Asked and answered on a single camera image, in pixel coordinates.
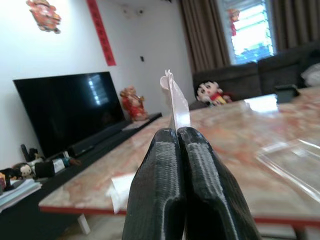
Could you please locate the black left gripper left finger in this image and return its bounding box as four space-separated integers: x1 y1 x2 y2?
121 128 187 240

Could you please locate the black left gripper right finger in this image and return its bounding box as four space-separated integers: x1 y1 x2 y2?
177 127 262 240

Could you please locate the pale pink plastic wrapper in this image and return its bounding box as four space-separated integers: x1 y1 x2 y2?
159 69 191 132

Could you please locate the white table leg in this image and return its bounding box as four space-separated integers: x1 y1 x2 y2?
76 213 91 235

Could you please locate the red gold deity figurine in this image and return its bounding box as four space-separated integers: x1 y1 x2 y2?
119 85 148 123

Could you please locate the clear plastic tray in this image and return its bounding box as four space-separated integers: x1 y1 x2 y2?
254 138 320 205

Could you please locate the cartoon boy plush doll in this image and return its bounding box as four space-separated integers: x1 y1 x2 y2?
196 79 227 107

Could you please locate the white card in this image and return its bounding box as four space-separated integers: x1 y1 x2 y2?
52 158 66 173

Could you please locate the black cylinder container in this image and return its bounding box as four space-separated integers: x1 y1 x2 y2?
34 159 55 178

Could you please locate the dark grey sofa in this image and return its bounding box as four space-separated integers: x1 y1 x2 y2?
188 41 320 111

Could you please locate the black flat screen television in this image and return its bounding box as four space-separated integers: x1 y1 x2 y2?
12 71 126 158

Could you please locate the black box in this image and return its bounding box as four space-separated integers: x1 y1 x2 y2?
274 84 301 104

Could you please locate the black remote holder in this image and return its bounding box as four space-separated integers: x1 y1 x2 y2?
20 144 38 162

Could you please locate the small brown haired doll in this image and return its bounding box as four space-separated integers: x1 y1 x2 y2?
12 162 36 180

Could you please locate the stack of white papers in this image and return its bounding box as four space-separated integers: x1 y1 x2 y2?
0 178 43 213

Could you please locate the brown curtain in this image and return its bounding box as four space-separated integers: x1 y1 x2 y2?
271 0 320 55
178 0 231 75

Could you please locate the louvre window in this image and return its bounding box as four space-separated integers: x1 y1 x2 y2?
217 0 277 66

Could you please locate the red couplet banner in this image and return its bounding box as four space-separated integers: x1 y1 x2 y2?
86 0 117 67

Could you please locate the red window decoration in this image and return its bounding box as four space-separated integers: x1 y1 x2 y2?
226 8 241 37

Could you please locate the red paper wall decoration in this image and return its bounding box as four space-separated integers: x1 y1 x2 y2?
26 0 62 35

